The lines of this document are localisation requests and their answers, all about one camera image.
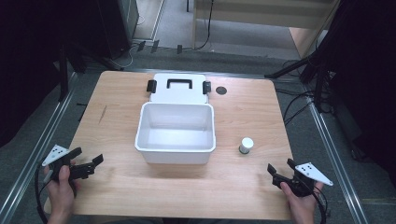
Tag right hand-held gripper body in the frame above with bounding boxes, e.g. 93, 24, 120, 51
272, 161, 334, 198

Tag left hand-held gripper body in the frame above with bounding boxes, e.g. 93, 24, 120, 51
41, 144, 96, 182

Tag person's right hand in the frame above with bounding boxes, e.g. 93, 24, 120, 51
279, 181, 324, 224

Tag person's left hand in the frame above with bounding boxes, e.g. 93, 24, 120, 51
43, 164, 81, 219

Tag small white bottle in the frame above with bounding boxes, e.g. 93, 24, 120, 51
238, 136, 255, 155

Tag black metal stand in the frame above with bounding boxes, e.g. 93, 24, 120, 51
57, 43, 70, 103
263, 46, 335, 114

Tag white plastic storage box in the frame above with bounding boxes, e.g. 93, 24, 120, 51
134, 102, 217, 165

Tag dark curtain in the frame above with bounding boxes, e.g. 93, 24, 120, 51
306, 0, 396, 181
0, 0, 104, 148

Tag black cabinet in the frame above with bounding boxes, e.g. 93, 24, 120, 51
92, 0, 140, 61

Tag silver metal floor rail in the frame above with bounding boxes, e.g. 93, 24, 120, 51
303, 88, 371, 224
0, 72, 79, 224

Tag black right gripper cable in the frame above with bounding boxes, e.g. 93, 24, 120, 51
312, 186, 329, 224

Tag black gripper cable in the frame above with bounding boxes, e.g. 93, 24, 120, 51
312, 186, 329, 224
34, 163, 50, 224

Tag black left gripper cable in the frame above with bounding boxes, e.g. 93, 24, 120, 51
34, 163, 50, 224

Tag black floor cables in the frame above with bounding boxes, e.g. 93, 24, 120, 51
275, 87, 316, 127

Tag white floor cable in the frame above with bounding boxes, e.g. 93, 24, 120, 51
108, 45, 138, 71

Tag white box lid, black handle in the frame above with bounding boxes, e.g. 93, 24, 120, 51
146, 73, 213, 105

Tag light wooden furniture frame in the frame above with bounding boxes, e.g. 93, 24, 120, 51
191, 0, 341, 60

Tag black hanging cable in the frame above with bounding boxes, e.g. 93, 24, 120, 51
196, 0, 215, 51

